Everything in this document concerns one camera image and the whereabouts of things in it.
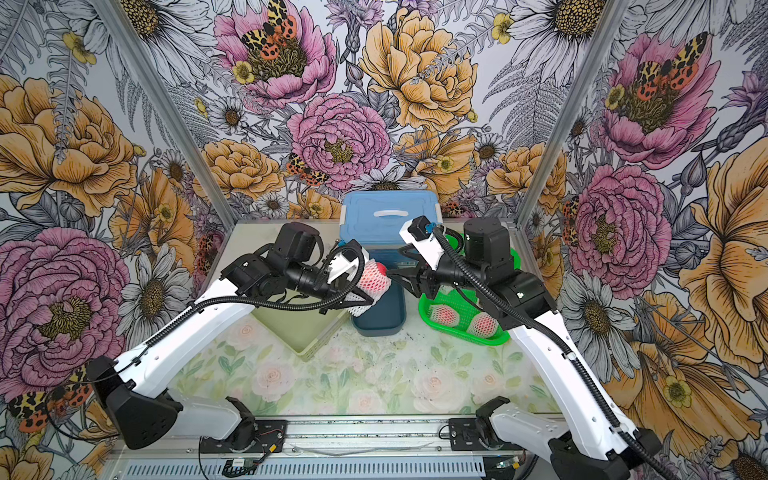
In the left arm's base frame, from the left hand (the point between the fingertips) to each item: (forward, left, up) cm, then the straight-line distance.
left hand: (365, 307), depth 64 cm
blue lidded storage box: (+40, -1, -12) cm, 42 cm away
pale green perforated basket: (+7, +20, -26) cm, 34 cm away
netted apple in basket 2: (+7, -32, -23) cm, 40 cm away
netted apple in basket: (+10, -21, -23) cm, 33 cm away
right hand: (+4, -7, +8) cm, 11 cm away
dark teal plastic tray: (+11, -4, -25) cm, 28 cm away
